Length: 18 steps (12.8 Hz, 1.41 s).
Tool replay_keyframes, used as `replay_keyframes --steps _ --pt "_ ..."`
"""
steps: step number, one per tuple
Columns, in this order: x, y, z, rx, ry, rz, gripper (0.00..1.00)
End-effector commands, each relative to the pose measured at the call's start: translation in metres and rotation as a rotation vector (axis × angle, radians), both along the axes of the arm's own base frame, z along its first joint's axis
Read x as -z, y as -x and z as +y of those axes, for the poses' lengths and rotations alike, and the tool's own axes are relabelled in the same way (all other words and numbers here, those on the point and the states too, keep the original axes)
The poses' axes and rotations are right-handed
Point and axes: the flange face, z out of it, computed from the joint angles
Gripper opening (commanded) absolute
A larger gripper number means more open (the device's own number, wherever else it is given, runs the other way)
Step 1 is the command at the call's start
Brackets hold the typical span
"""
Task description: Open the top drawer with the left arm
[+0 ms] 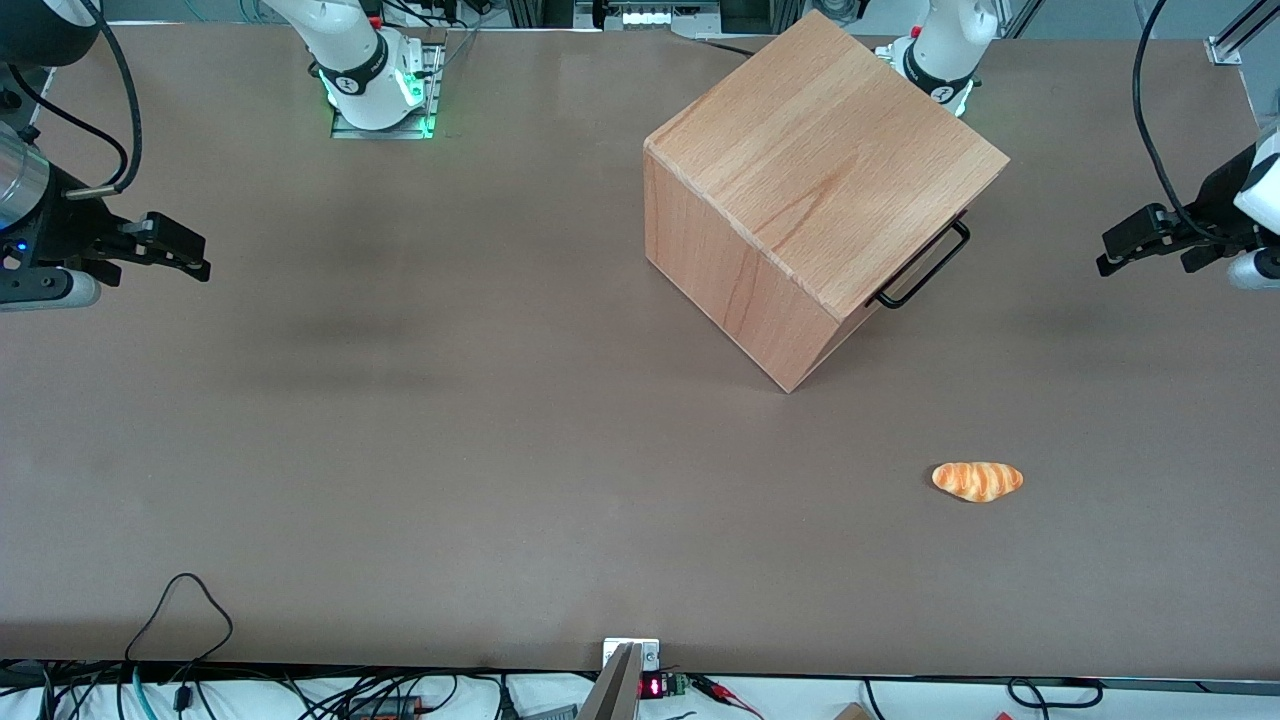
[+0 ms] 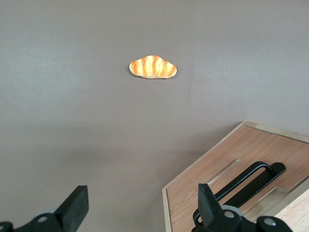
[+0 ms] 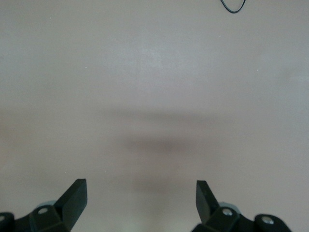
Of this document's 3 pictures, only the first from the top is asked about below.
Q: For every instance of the orange striped bread toy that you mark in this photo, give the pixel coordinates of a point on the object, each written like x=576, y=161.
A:
x=977, y=480

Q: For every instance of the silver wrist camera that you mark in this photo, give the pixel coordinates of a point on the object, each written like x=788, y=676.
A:
x=1255, y=270
x=45, y=290

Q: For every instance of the silver aluminium frame profile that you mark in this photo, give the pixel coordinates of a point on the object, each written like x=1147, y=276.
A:
x=1240, y=35

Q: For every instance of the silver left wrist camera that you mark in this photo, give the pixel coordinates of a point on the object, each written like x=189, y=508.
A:
x=1255, y=270

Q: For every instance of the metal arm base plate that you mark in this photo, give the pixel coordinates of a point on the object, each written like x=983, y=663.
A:
x=432, y=85

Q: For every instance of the red digit display module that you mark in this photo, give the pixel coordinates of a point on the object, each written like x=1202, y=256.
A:
x=655, y=687

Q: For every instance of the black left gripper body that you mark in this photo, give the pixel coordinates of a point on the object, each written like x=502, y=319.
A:
x=1217, y=203

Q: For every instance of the light wooden drawer cabinet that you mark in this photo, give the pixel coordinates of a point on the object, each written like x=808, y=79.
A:
x=800, y=170

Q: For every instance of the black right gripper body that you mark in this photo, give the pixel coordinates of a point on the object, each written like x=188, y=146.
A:
x=68, y=226

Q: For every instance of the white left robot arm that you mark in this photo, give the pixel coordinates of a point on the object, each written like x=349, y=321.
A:
x=945, y=40

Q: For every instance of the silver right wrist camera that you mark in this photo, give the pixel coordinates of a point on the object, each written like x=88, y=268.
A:
x=45, y=290

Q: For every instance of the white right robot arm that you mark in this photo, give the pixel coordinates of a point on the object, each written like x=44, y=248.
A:
x=350, y=55

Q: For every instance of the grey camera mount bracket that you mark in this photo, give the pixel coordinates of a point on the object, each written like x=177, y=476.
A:
x=620, y=680

